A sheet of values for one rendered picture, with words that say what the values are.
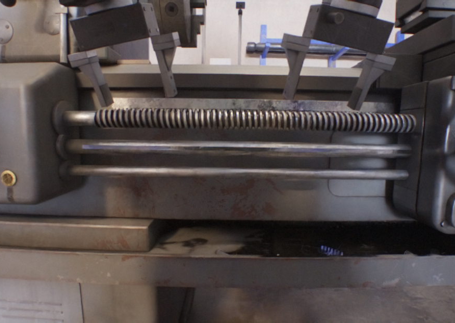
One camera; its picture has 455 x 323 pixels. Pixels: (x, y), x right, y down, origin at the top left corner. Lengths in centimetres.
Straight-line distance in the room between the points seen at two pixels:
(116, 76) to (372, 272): 68
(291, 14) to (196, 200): 386
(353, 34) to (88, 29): 43
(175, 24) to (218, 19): 335
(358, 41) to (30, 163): 61
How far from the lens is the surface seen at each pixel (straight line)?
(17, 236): 81
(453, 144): 61
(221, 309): 115
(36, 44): 75
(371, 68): 53
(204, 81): 61
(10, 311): 87
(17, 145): 59
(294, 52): 47
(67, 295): 76
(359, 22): 49
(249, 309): 115
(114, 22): 48
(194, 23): 91
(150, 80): 64
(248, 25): 415
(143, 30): 46
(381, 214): 76
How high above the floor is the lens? 69
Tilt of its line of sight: 6 degrees down
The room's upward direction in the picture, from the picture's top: 1 degrees clockwise
